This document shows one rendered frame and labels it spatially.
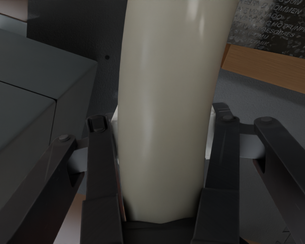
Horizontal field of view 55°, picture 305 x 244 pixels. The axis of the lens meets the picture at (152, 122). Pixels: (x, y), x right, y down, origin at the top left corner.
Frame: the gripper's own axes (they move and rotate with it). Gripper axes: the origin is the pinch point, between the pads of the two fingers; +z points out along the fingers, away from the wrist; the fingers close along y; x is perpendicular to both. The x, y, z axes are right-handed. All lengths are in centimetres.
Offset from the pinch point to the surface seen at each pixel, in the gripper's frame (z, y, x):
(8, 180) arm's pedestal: 31, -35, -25
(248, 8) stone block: 19.8, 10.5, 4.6
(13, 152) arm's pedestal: 31.3, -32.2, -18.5
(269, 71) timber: 73, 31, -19
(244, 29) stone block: 22.6, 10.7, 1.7
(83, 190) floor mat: 92, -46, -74
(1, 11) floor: 93, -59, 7
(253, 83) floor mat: 86, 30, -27
